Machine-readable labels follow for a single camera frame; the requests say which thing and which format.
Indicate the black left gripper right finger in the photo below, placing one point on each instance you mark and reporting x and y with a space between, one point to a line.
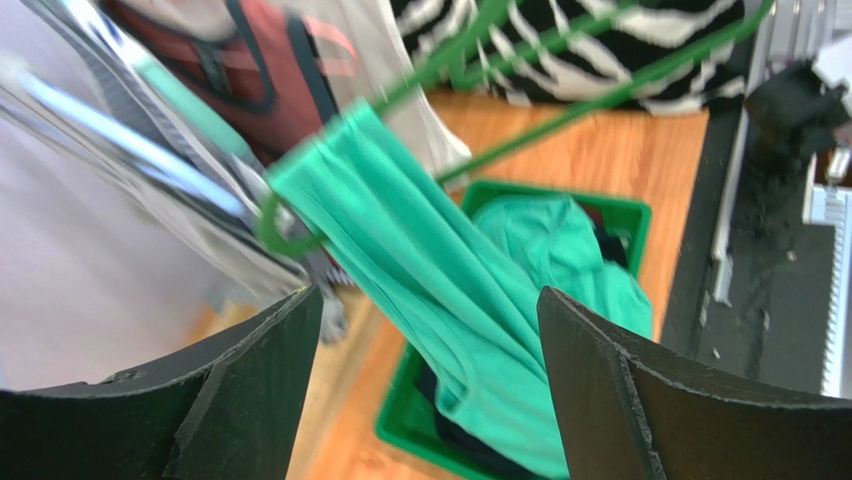
630 408

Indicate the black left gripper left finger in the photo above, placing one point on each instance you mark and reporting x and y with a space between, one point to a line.
226 407

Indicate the green plastic hanger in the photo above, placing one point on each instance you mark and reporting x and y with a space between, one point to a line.
356 186

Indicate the green tank top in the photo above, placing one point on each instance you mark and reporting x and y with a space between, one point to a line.
461 289

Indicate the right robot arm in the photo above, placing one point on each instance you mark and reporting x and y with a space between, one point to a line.
802 111

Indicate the grey tank top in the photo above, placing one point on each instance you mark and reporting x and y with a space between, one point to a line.
231 302

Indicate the light blue plastic hanger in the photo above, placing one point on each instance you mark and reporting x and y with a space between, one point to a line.
149 157

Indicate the maroon tank top dark trim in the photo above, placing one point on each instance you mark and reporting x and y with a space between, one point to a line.
263 77

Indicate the pink plastic hanger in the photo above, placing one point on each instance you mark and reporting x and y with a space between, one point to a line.
326 46

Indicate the blue white striped tank top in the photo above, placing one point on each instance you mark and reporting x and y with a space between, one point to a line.
144 96

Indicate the green plastic tray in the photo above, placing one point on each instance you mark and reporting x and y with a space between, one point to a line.
406 419

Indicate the zebra print blanket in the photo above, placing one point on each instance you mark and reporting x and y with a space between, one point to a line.
592 64

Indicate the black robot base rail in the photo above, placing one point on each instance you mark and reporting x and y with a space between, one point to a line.
763 283

